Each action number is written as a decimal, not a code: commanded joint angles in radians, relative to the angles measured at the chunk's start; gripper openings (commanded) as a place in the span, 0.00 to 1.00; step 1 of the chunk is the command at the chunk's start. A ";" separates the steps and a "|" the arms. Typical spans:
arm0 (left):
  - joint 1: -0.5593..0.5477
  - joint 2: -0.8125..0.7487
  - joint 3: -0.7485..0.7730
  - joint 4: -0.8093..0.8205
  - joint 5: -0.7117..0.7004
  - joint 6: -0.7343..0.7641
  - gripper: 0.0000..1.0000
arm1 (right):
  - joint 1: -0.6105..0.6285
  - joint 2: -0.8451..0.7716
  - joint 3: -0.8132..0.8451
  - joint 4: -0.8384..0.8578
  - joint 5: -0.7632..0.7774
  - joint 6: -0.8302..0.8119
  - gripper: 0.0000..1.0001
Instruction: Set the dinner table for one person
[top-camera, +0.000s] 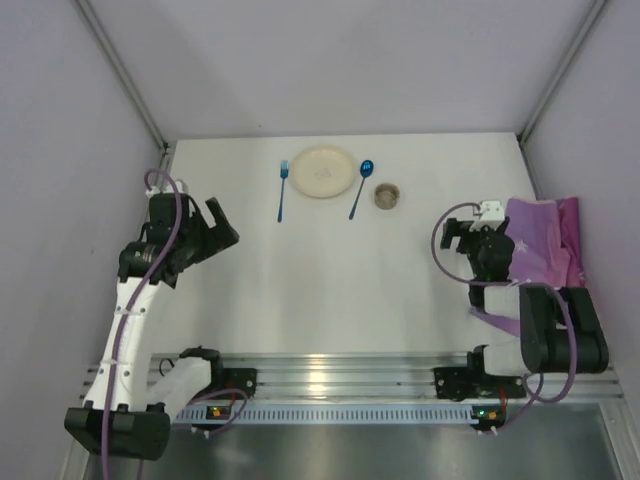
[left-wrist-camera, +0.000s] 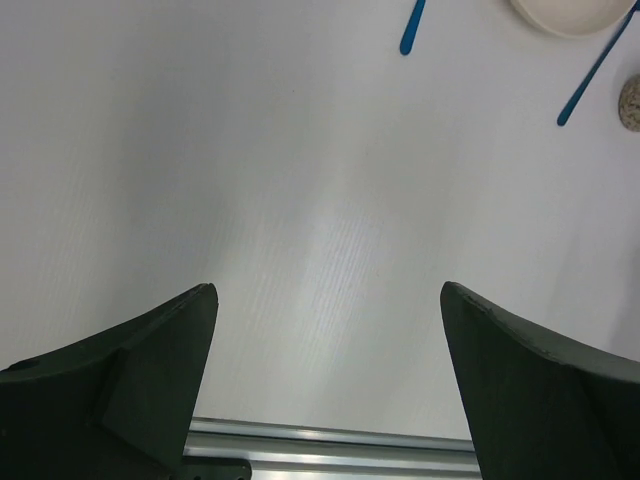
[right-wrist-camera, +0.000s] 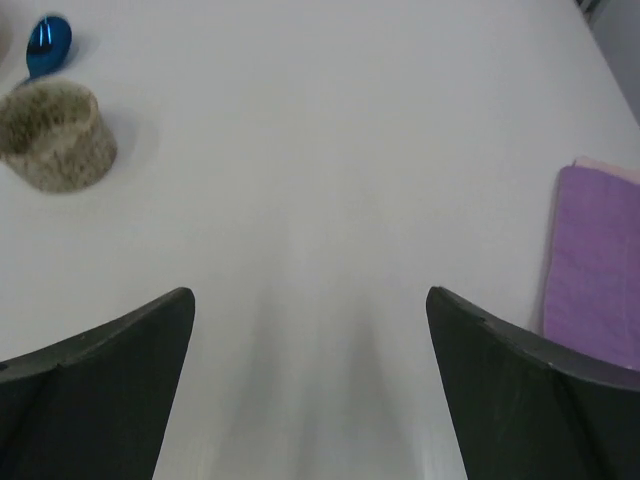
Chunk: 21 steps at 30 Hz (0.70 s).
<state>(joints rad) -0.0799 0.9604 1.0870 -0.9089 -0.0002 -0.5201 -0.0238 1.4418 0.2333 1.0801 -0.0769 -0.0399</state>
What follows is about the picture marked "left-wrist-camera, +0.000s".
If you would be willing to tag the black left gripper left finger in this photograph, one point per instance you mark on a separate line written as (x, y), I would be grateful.
(115, 405)

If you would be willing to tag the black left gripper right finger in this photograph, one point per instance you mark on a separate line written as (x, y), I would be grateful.
(539, 405)

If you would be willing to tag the blue metal spoon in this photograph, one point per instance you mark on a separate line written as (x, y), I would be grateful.
(573, 101)

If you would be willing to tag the blue metal fork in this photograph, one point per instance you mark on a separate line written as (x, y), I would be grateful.
(409, 34)

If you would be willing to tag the cream round plate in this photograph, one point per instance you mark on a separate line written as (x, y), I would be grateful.
(572, 18)

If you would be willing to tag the aluminium rail base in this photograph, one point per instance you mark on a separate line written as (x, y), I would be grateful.
(271, 451)

